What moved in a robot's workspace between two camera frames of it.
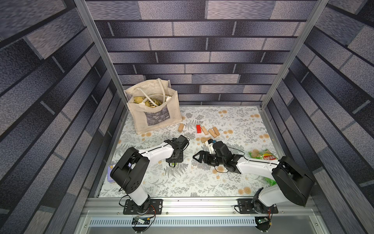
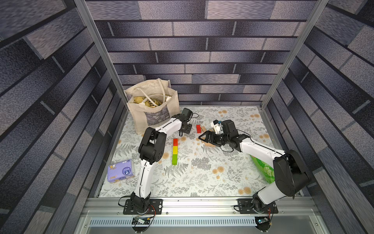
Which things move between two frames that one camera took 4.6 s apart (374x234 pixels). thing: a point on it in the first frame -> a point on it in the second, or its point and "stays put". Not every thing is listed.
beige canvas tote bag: x=153 y=104 stays put
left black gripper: x=180 y=160 -> x=189 y=128
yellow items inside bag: x=141 y=99 stays put
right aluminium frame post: x=317 y=11 stays put
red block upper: x=198 y=128 stays put
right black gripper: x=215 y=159 -> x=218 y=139
